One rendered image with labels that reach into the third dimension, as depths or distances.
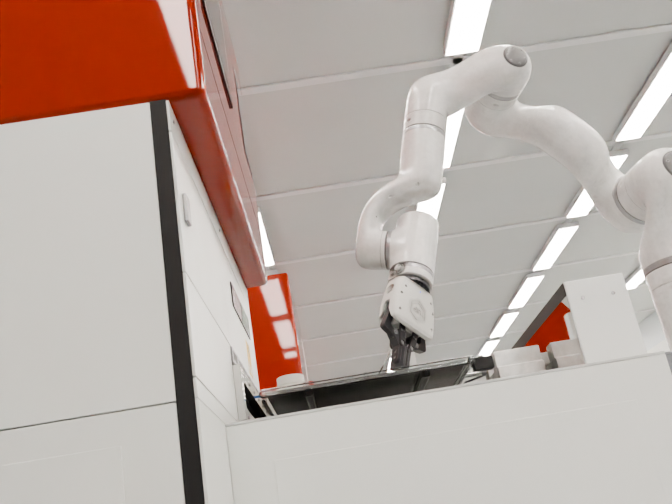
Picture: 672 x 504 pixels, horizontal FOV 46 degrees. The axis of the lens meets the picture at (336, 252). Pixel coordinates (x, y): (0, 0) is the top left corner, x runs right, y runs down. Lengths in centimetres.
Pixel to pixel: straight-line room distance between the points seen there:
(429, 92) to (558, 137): 29
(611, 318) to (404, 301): 36
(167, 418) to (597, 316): 66
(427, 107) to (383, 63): 223
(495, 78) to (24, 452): 115
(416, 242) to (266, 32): 218
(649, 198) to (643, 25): 260
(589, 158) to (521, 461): 81
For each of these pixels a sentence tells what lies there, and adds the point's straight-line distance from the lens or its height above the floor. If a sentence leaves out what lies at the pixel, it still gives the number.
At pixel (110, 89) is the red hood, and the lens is 111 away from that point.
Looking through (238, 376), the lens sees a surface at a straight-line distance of 130.
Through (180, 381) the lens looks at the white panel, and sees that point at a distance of 93.
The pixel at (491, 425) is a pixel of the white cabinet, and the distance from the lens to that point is 112.
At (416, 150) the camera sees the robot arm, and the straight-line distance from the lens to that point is 159.
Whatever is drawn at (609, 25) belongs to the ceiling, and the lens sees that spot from 413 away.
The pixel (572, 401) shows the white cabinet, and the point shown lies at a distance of 115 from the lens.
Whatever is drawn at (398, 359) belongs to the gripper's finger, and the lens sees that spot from 137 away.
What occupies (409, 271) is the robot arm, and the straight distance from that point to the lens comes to 144.
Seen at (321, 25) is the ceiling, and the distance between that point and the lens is 355.
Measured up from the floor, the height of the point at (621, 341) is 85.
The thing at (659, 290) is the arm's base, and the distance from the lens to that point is 169.
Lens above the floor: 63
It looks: 21 degrees up
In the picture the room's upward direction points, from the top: 10 degrees counter-clockwise
